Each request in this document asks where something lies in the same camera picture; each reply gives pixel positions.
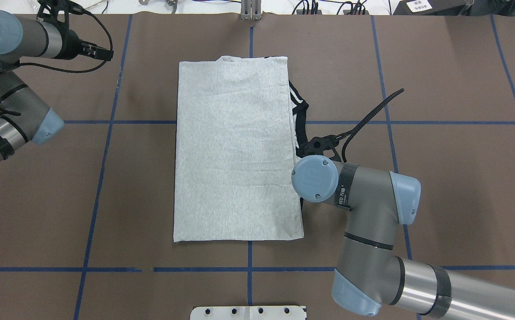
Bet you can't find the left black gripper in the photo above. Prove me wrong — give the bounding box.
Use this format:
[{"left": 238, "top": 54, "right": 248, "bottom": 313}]
[{"left": 60, "top": 28, "right": 114, "bottom": 61}]

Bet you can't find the grey cartoon print t-shirt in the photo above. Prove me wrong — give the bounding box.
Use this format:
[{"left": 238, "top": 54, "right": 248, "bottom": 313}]
[{"left": 173, "top": 56, "right": 304, "bottom": 243}]

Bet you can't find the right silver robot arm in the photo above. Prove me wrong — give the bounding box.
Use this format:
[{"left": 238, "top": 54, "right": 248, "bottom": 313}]
[{"left": 291, "top": 155, "right": 515, "bottom": 320}]

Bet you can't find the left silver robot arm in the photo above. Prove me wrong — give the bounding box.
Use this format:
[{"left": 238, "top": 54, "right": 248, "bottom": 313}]
[{"left": 0, "top": 0, "right": 114, "bottom": 162}]

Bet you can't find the left grey orange usb hub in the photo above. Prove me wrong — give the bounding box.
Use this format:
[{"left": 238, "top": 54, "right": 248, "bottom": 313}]
[{"left": 291, "top": 0, "right": 320, "bottom": 16}]

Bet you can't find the grey orange usb hub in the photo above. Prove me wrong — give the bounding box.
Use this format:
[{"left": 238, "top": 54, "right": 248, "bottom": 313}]
[
  {"left": 336, "top": 0, "right": 369, "bottom": 16},
  {"left": 291, "top": 0, "right": 320, "bottom": 16}
]

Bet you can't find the right grey orange usb hub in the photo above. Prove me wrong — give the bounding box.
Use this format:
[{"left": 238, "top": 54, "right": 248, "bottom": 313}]
[{"left": 336, "top": 0, "right": 369, "bottom": 16}]

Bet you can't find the black box with label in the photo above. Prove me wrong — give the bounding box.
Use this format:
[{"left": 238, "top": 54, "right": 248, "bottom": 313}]
[{"left": 392, "top": 0, "right": 472, "bottom": 16}]

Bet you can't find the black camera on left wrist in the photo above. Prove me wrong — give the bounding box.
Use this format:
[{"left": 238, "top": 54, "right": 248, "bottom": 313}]
[{"left": 36, "top": 0, "right": 87, "bottom": 28}]

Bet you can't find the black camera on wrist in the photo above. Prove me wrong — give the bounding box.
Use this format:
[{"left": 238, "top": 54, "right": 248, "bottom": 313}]
[
  {"left": 36, "top": 0, "right": 87, "bottom": 28},
  {"left": 296, "top": 135, "right": 344, "bottom": 162}
]

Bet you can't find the aluminium frame post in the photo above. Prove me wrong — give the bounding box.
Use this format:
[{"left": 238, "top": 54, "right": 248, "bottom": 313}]
[{"left": 240, "top": 0, "right": 263, "bottom": 21}]

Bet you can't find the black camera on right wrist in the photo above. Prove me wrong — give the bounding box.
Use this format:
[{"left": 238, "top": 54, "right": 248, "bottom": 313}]
[{"left": 296, "top": 135, "right": 344, "bottom": 162}]

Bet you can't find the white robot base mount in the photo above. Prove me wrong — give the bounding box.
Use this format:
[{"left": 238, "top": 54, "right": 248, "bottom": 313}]
[{"left": 190, "top": 305, "right": 307, "bottom": 320}]

